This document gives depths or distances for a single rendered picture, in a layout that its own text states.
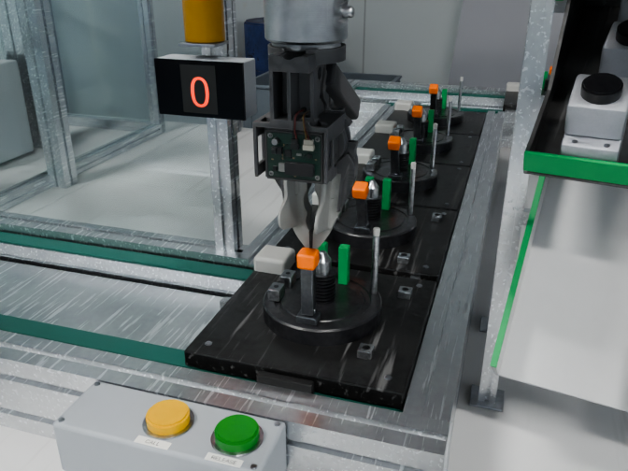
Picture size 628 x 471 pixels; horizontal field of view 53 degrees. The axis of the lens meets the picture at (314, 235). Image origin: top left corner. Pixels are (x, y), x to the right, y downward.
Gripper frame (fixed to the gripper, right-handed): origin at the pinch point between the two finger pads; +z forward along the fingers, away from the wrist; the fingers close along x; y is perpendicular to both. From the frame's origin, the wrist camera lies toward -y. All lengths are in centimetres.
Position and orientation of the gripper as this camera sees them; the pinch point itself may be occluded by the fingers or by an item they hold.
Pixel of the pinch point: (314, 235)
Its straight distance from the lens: 67.1
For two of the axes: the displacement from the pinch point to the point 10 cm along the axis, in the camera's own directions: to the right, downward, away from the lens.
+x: 9.5, 1.3, -2.8
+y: -3.0, 3.9, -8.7
